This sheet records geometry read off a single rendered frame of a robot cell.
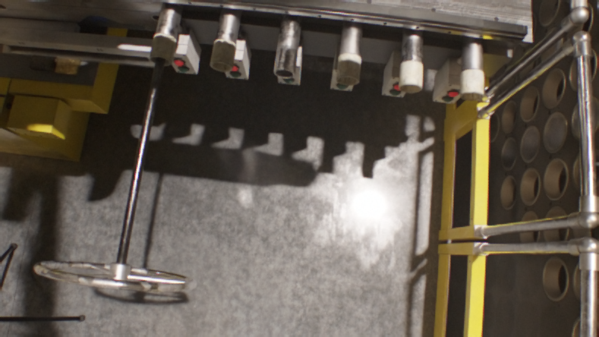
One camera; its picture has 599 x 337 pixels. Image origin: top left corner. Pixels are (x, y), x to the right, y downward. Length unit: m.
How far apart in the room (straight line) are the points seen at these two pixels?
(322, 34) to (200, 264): 1.17
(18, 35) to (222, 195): 1.02
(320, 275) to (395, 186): 0.53
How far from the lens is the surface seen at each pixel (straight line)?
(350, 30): 1.19
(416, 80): 1.16
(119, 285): 0.95
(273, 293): 1.93
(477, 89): 1.20
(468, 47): 1.26
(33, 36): 1.68
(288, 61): 1.14
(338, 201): 1.94
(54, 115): 1.62
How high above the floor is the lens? 1.91
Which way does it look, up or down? 78 degrees down
